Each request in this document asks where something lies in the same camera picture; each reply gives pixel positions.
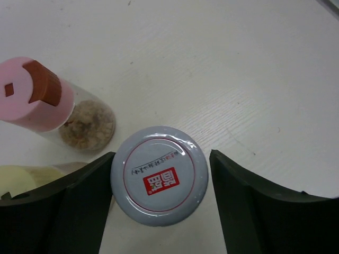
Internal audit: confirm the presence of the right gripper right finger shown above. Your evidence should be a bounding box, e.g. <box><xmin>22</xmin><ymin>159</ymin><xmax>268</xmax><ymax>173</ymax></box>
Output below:
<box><xmin>209</xmin><ymin>150</ymin><xmax>338</xmax><ymax>253</ymax></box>

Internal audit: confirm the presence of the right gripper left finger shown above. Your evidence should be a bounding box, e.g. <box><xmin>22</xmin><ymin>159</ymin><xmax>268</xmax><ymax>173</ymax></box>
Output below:
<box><xmin>1</xmin><ymin>152</ymin><xmax>115</xmax><ymax>253</ymax></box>

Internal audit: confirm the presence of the yellow-lid spice bottle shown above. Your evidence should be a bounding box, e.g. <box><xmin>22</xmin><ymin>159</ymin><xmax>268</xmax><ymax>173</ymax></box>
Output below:
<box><xmin>1</xmin><ymin>162</ymin><xmax>87</xmax><ymax>199</ymax></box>

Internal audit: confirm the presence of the grey-lid jar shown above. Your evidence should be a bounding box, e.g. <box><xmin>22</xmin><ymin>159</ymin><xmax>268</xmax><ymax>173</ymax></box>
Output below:
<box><xmin>110</xmin><ymin>126</ymin><xmax>209</xmax><ymax>227</ymax></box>

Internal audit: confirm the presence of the pink-lid spice bottle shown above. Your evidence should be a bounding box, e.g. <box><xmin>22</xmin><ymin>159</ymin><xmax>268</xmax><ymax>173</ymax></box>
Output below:
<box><xmin>1</xmin><ymin>57</ymin><xmax>115</xmax><ymax>151</ymax></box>

